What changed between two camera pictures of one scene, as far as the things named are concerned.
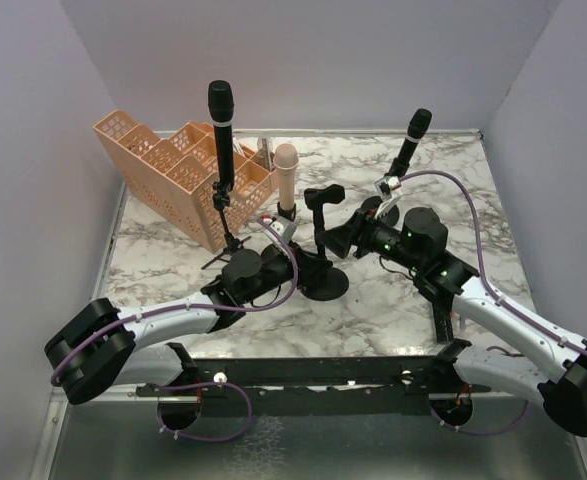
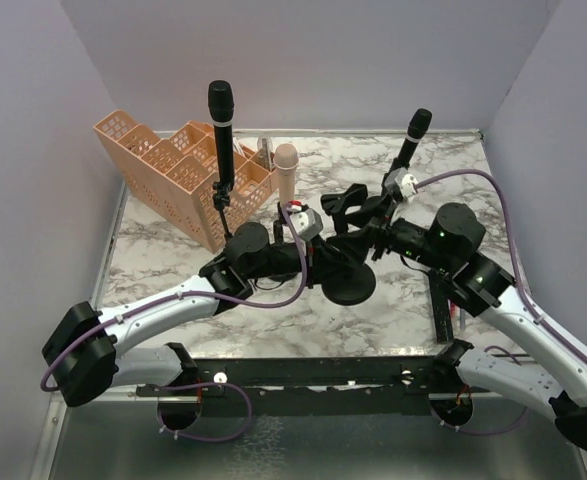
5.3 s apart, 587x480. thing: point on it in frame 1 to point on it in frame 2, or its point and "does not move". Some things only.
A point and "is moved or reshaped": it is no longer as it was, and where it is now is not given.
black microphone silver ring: [221, 102] does not move
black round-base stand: [333, 283] is moved or reshaped
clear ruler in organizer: [264, 150] does not move
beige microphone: [285, 159] does not move
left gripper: [302, 260] to [311, 260]
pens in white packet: [457, 322] does not move
